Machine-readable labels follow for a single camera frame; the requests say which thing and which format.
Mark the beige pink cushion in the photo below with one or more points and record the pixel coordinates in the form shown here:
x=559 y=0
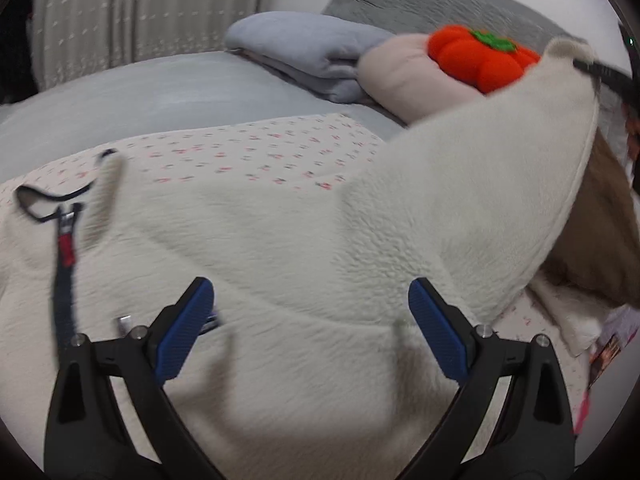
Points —
x=401 y=77

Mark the brown blanket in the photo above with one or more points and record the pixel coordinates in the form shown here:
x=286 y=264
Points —
x=598 y=249

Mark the orange pumpkin plush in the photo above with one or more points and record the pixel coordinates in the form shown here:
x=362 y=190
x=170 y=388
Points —
x=479 y=58

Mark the grey-blue folded blanket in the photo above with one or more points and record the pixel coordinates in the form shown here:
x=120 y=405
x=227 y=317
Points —
x=319 y=52

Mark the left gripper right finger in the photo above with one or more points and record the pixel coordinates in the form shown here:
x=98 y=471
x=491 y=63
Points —
x=510 y=417

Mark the grey dotted curtain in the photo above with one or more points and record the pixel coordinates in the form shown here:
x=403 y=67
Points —
x=76 y=38

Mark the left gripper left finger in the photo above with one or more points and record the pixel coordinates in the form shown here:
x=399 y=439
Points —
x=109 y=416

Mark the white fleece jacket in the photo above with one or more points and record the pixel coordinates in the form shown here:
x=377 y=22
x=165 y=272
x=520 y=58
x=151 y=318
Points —
x=317 y=370

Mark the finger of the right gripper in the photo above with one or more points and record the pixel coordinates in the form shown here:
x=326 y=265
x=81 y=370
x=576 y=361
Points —
x=615 y=80

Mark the cherry print bed pad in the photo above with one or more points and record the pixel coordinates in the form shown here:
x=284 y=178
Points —
x=315 y=153

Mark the grey quilted pillow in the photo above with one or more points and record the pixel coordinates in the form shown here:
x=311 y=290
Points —
x=505 y=18

